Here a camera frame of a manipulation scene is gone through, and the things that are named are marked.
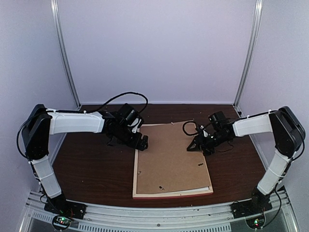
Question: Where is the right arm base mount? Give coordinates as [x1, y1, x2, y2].
[230, 187, 272, 230]

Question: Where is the brown backing board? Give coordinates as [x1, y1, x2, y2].
[135, 122, 212, 195]

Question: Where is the left aluminium corner post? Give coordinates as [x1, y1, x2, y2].
[50, 0, 82, 109]

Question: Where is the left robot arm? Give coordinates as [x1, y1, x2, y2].
[16, 103, 148, 215]

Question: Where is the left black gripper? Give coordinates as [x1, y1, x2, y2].
[111, 124, 148, 151]

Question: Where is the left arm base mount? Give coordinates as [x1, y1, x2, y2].
[43, 192, 86, 232]

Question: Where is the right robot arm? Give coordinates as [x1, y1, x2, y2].
[186, 106, 306, 214]

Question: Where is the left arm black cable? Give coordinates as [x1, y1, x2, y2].
[96, 91, 149, 114]

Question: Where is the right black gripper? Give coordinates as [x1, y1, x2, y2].
[187, 130, 229, 156]

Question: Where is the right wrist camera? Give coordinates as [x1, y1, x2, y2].
[199, 125, 210, 137]

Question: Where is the aluminium corner post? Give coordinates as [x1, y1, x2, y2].
[50, 0, 82, 109]
[233, 0, 263, 108]

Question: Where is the pink wooden picture frame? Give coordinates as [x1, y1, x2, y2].
[132, 119, 214, 200]

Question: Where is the front aluminium rail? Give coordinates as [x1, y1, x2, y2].
[24, 185, 293, 232]

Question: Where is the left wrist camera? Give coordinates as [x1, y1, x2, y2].
[130, 118, 142, 133]

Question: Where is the white mat board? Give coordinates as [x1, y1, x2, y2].
[179, 187, 210, 194]

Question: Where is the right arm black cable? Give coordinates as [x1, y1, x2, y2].
[183, 120, 235, 153]

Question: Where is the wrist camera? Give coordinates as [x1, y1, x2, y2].
[130, 118, 142, 133]
[199, 125, 210, 137]

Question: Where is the right aluminium corner post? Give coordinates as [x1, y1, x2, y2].
[233, 0, 263, 108]

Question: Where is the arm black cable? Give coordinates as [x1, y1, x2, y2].
[183, 120, 235, 153]
[96, 91, 149, 114]

